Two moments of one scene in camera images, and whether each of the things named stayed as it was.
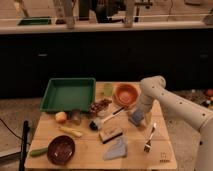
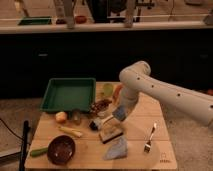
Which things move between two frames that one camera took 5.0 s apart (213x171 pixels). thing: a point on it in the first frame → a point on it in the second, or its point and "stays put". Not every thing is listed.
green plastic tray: (70, 94) stays put
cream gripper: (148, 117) → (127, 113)
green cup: (108, 89) stays put
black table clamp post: (24, 146) stays put
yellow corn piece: (70, 131) stays put
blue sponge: (136, 117) → (120, 113)
